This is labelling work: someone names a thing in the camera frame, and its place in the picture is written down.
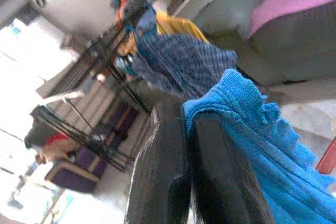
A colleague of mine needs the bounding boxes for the yellow t-shirt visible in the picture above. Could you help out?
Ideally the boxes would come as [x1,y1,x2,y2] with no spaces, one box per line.
[117,10,209,57]

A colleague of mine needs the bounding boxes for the blue knit garment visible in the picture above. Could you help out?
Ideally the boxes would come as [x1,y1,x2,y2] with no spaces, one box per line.
[182,68,336,224]

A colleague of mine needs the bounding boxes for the grey-green sofa cushion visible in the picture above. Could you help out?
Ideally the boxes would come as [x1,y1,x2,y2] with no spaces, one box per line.
[194,0,336,86]

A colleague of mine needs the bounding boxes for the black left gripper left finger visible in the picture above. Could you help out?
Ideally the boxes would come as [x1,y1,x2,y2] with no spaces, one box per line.
[125,98,192,224]

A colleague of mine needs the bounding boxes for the pink clothes hanger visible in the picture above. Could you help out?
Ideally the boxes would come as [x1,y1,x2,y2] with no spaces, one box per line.
[316,134,336,175]

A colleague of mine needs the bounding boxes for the black drying rack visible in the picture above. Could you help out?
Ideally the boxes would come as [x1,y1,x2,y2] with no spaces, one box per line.
[25,16,158,172]

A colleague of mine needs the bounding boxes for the blue checked shirt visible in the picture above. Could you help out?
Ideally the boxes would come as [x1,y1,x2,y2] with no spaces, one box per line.
[131,34,238,99]

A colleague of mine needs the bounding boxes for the purple sofa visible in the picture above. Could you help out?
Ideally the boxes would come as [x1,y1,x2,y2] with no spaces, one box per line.
[44,103,137,193]

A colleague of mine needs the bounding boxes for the dark grey garment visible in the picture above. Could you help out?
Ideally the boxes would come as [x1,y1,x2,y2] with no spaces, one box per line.
[25,105,69,154]

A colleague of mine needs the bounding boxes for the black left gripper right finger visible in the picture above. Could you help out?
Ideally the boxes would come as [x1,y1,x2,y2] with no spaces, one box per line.
[191,119,274,224]

